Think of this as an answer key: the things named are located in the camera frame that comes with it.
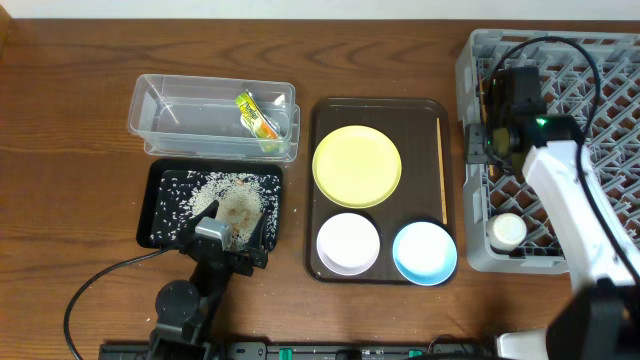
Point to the rice pile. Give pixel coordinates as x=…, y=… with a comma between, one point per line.
x=242, y=198

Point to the clear plastic bin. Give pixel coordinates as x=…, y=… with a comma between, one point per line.
x=199, y=117

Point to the white bowl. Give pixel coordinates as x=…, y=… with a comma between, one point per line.
x=348, y=244

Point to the green snack wrapper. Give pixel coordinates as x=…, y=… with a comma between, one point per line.
x=262, y=127

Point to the wooden chopstick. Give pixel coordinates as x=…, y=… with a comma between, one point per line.
x=483, y=105
x=444, y=209

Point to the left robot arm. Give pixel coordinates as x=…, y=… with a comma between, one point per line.
x=186, y=308

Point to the grey dishwasher rack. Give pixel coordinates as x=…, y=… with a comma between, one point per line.
x=567, y=86

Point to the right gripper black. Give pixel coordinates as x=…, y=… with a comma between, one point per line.
x=477, y=143

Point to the yellow plate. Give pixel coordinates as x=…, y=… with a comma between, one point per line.
x=356, y=166

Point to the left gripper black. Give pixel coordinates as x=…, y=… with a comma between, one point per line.
x=238, y=256

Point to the white cup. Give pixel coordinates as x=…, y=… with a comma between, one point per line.
x=506, y=231

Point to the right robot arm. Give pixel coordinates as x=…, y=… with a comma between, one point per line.
x=602, y=321

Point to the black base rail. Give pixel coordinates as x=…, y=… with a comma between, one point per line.
x=447, y=349

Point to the blue plate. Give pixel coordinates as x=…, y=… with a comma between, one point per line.
x=425, y=254

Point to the black plastic tray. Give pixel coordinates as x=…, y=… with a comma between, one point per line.
x=162, y=165

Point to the dark brown serving tray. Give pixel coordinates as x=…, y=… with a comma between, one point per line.
x=411, y=125

